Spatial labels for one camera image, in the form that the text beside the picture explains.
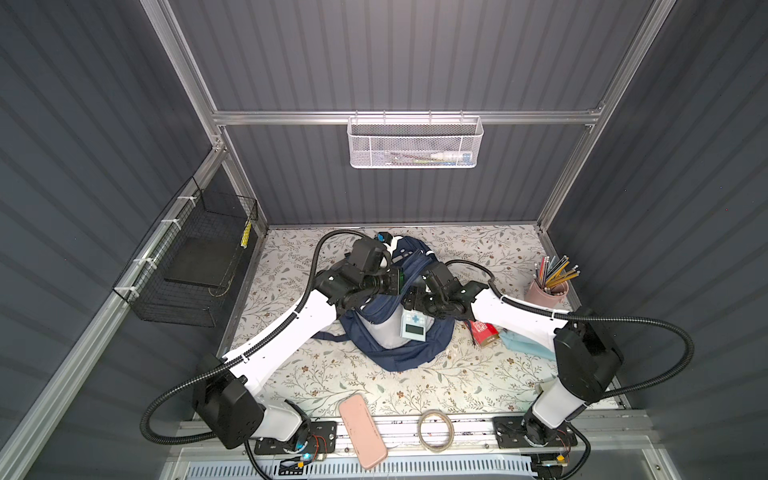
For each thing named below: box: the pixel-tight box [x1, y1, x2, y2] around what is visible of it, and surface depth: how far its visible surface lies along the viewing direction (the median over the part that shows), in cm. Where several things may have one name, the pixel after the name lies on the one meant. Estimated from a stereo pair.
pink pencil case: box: [338, 394, 388, 469], surface depth 74 cm
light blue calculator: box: [400, 309, 428, 342], surface depth 85 cm
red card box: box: [464, 320, 499, 347], surface depth 91 cm
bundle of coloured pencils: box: [534, 255, 581, 294], surface depth 92 cm
